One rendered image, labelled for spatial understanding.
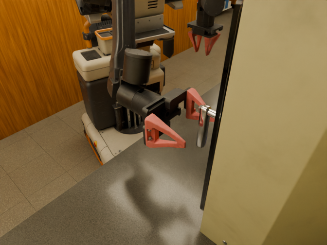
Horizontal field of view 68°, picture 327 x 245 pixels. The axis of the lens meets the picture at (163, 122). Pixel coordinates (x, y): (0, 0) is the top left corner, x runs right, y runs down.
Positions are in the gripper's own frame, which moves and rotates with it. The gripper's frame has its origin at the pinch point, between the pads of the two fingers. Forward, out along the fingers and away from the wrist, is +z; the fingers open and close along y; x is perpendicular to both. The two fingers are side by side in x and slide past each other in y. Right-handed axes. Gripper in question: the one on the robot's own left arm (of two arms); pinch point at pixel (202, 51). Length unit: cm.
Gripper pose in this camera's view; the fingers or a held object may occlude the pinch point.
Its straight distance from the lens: 90.0
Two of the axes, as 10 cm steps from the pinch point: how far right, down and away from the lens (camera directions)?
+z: 0.0, 7.8, 6.3
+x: 6.7, -4.7, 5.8
